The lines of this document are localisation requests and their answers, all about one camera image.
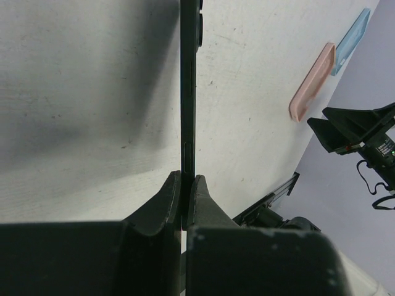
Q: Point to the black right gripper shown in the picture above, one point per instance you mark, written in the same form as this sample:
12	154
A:
358	131

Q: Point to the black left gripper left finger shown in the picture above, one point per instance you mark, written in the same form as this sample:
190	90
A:
139	255

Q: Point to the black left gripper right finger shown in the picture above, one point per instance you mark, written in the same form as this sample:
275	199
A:
223	258

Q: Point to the phone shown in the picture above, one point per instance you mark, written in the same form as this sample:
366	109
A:
312	83

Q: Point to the light blue phone case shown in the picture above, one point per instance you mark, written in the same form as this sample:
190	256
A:
350	41

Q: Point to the black smartphone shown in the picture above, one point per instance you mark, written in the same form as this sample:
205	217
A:
191	31

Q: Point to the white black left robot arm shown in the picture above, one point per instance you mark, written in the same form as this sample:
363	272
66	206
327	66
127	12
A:
176	243

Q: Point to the aluminium table edge frame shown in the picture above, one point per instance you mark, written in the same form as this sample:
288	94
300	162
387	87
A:
260	214

